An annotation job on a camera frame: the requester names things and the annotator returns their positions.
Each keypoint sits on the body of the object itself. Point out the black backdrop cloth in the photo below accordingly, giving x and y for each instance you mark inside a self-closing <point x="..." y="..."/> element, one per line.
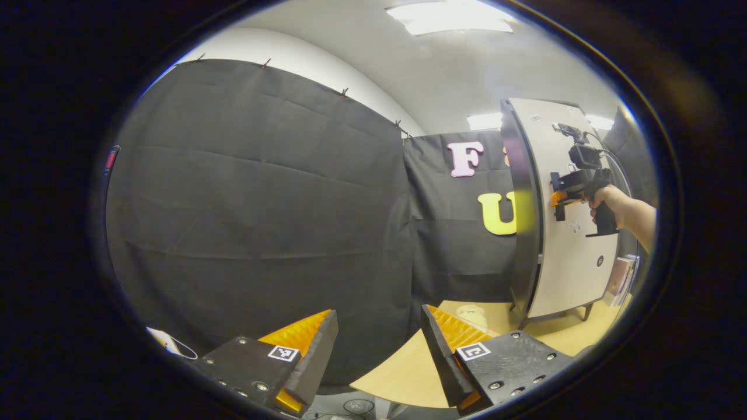
<point x="262" y="204"/>

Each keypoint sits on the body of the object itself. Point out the large ceiling light panel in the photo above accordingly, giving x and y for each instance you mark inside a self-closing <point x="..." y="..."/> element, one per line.
<point x="449" y="17"/>

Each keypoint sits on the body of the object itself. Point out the small red object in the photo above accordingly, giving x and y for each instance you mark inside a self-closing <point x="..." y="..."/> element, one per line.
<point x="111" y="160"/>

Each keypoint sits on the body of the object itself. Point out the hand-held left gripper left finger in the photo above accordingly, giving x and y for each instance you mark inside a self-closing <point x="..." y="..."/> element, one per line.
<point x="318" y="356"/>

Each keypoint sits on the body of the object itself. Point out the light grey cabinet door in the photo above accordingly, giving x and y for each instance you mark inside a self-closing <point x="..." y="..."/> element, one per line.
<point x="569" y="274"/>

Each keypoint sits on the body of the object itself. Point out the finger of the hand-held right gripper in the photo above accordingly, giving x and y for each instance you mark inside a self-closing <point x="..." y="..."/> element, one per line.
<point x="558" y="199"/>

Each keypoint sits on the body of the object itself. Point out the grey cabinet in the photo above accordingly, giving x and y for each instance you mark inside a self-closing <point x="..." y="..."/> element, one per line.
<point x="522" y="233"/>

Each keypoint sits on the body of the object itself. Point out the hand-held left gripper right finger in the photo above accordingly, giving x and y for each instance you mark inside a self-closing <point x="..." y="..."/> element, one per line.
<point x="440" y="361"/>

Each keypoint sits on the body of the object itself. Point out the cream plush toy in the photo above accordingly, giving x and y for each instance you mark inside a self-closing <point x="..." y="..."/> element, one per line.
<point x="471" y="315"/>

